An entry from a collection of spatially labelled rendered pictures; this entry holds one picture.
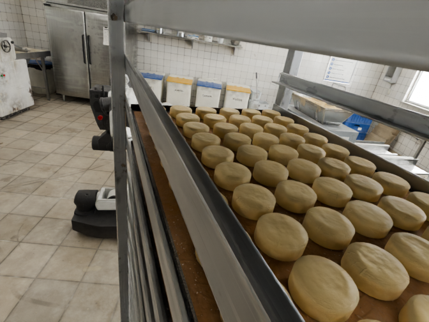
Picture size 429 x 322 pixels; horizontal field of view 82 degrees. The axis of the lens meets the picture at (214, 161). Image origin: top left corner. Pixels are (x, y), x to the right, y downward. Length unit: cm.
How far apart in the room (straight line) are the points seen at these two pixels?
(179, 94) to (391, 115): 521
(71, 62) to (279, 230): 571
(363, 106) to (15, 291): 219
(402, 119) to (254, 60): 573
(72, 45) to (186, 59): 227
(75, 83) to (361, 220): 578
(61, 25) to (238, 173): 562
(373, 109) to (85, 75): 551
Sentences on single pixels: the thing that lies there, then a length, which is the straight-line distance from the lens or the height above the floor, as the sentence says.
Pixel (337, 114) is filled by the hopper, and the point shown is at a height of 128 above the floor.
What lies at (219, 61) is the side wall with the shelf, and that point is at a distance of 610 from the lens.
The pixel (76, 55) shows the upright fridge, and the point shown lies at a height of 97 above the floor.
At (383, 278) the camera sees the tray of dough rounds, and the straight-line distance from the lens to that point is 26.
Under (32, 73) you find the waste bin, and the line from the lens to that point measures 672.
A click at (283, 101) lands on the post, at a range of 76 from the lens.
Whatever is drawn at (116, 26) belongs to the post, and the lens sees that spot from 58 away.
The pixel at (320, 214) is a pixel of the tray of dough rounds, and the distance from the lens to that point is 30.
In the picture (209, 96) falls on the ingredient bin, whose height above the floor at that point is 51.
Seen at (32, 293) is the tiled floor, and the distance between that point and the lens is 220.
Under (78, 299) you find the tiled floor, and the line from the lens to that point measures 208.
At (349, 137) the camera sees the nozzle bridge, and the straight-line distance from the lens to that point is 216.
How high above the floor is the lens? 167
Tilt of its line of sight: 26 degrees down
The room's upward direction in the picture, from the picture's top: 9 degrees clockwise
